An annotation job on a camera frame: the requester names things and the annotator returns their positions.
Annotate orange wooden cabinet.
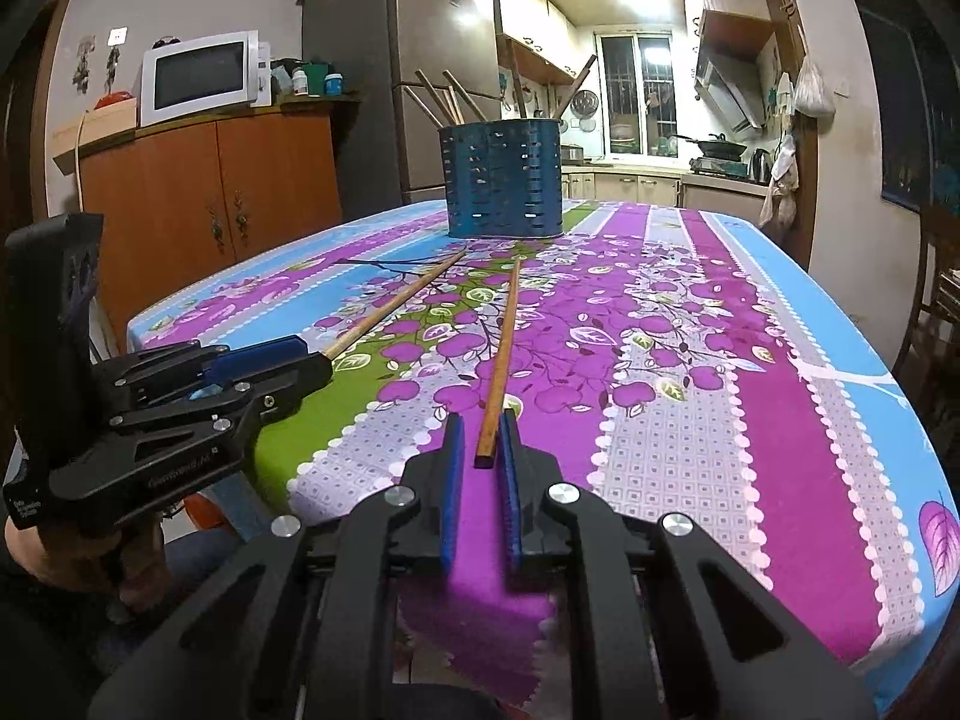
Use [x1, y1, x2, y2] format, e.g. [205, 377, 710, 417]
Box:
[55, 98, 356, 343]

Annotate beige cardboard box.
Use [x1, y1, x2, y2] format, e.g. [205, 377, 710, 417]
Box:
[49, 98, 139, 160]

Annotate floral striped tablecloth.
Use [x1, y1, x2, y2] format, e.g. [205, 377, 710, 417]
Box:
[127, 202, 958, 710]

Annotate chopstick in holder far right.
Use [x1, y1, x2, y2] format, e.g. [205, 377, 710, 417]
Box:
[551, 54, 597, 121]

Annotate white microwave oven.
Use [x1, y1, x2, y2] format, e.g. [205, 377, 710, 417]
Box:
[139, 29, 272, 127]

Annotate kitchen barred window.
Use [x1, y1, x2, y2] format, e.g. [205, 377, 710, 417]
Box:
[597, 32, 679, 158]

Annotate wooden chopstick one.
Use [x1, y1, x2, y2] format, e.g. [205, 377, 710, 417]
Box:
[473, 259, 523, 470]
[322, 249, 467, 361]

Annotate blue perforated utensil holder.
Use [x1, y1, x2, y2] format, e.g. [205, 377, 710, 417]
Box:
[439, 119, 563, 239]

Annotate dark wooden chair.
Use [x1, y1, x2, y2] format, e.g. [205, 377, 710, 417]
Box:
[892, 202, 960, 421]

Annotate white medicine bottle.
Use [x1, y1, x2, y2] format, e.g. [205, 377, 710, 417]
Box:
[291, 67, 309, 96]

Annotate chopstick in holder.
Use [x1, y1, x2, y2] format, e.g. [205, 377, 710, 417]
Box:
[402, 86, 445, 130]
[551, 54, 597, 121]

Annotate person's left hand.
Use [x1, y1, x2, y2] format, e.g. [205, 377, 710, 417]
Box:
[2, 517, 172, 611]

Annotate brown steel refrigerator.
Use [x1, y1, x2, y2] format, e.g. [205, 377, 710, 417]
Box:
[299, 0, 501, 220]

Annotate white hanging plastic bag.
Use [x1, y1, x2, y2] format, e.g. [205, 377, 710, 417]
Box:
[794, 55, 836, 119]

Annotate black wok on stove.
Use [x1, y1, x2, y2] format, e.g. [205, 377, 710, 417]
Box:
[677, 133, 747, 161]

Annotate steel range hood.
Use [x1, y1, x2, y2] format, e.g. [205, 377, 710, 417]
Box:
[695, 49, 766, 137]

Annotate dark curtained window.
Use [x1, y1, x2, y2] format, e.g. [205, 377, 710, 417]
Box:
[854, 0, 958, 213]

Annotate green box on cabinet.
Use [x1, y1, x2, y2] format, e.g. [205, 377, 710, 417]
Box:
[301, 60, 331, 96]

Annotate steel electric kettle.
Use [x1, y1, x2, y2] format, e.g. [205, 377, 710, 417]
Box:
[750, 148, 771, 185]

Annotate hanging cloth towels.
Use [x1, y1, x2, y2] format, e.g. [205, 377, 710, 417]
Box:
[757, 73, 801, 235]

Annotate chopstick in holder far left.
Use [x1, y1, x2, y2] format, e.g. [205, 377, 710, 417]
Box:
[402, 86, 445, 130]

